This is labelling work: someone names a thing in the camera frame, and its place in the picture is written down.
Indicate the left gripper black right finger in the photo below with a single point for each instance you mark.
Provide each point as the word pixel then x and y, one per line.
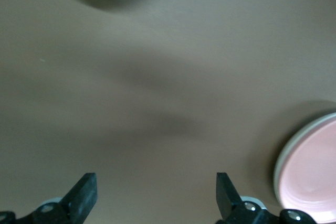
pixel 231 208

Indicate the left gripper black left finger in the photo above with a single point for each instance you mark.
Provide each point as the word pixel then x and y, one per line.
pixel 78 203

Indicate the pink plate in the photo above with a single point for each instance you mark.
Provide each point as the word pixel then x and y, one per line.
pixel 315 169

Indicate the brown table cloth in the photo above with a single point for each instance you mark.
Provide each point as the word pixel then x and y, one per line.
pixel 157 64

